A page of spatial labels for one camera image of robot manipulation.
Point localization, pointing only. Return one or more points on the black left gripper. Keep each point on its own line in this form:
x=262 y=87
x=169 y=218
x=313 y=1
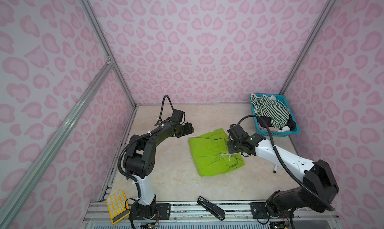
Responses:
x=190 y=129

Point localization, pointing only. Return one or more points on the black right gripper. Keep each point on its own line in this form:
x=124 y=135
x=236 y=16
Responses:
x=230 y=151

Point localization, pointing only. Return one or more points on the lime green shorts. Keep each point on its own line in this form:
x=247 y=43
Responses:
x=211 y=155

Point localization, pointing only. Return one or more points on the green white striped shirt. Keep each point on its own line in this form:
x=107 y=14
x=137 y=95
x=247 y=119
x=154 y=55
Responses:
x=271 y=108

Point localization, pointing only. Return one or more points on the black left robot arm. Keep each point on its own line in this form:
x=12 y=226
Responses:
x=137 y=161

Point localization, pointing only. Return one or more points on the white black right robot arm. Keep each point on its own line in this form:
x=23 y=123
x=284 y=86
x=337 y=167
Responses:
x=317 y=186

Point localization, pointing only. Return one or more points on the teal plastic laundry basket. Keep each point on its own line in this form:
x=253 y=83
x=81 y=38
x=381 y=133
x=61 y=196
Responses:
x=282 y=99

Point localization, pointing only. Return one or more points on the pink garment in basket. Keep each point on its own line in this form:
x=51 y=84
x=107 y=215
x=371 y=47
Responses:
x=272 y=129

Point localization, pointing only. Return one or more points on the white marker pen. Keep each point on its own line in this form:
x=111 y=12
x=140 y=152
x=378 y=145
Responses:
x=275 y=169

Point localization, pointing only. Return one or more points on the black garment in basket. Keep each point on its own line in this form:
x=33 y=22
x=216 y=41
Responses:
x=282 y=122

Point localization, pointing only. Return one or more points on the black stapler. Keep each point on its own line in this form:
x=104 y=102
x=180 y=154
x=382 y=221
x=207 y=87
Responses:
x=212 y=208

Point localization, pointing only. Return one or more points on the yellow calculator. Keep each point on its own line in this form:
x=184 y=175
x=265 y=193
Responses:
x=117 y=207

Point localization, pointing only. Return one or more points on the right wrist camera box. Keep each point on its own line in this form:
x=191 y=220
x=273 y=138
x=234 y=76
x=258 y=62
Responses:
x=237 y=133

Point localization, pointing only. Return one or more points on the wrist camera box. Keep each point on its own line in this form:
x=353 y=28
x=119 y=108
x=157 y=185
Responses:
x=237 y=133
x=177 y=116

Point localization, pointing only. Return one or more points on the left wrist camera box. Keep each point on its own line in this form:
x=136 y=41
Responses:
x=177 y=116

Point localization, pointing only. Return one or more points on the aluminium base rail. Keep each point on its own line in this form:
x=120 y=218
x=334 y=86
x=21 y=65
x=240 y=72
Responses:
x=191 y=215

